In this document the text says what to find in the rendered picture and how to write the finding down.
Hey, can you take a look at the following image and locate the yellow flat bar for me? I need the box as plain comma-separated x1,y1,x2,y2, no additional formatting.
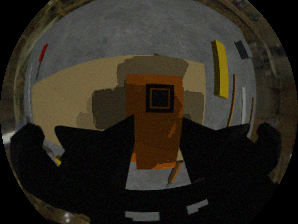
212,39,229,99
55,156,61,165

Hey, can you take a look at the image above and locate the tan panel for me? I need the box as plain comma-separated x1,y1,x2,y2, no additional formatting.
32,55,206,147

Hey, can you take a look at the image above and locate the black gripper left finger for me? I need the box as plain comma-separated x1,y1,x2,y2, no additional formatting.
55,113,136,189

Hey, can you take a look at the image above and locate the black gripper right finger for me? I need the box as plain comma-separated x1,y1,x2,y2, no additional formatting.
178,117,250,184

